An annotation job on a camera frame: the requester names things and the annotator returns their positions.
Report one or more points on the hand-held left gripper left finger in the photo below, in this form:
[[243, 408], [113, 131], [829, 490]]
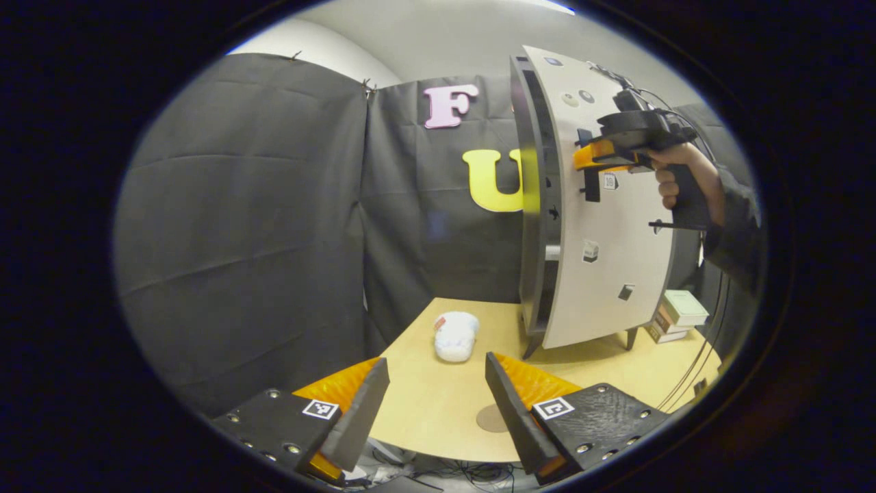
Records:
[[363, 418]]

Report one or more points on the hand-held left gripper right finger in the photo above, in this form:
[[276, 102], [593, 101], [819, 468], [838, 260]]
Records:
[[513, 418]]

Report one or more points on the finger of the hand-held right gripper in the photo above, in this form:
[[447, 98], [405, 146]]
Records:
[[595, 154]]

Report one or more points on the round brown coaster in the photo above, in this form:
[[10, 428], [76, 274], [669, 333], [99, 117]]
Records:
[[491, 419]]

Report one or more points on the grey cabinet door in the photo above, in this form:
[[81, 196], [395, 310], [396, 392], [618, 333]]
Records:
[[616, 274]]

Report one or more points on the white crumpled packet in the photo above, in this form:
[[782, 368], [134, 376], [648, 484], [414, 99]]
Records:
[[455, 339]]

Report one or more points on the pale green book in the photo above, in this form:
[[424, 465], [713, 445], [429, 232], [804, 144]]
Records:
[[684, 307]]

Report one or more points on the brown book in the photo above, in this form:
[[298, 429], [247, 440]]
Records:
[[667, 326]]

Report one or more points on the black backdrop cloth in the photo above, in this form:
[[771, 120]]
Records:
[[239, 239]]

